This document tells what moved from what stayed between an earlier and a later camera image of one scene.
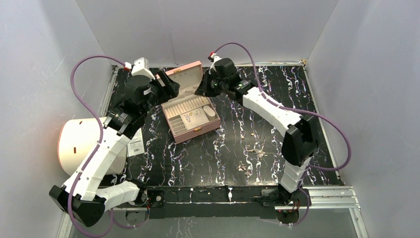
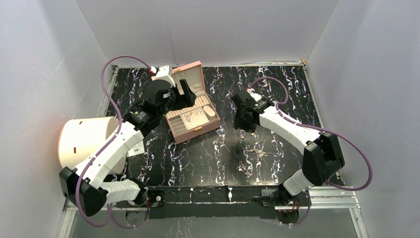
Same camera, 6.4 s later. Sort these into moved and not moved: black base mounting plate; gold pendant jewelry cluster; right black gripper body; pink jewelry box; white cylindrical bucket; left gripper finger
Moved: right black gripper body; left gripper finger
Not moved: white cylindrical bucket; pink jewelry box; gold pendant jewelry cluster; black base mounting plate
